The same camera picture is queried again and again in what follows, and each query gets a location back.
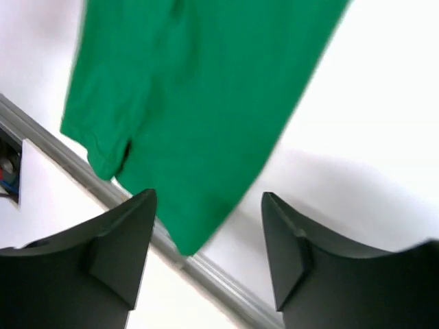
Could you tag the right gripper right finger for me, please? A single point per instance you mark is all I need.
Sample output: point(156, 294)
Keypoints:
point(322, 279)

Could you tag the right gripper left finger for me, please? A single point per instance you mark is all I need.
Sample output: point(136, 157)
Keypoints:
point(88, 276)

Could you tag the green t shirt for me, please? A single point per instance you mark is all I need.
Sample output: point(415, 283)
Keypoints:
point(190, 97)

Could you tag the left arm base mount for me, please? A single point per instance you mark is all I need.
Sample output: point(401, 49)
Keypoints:
point(11, 154)

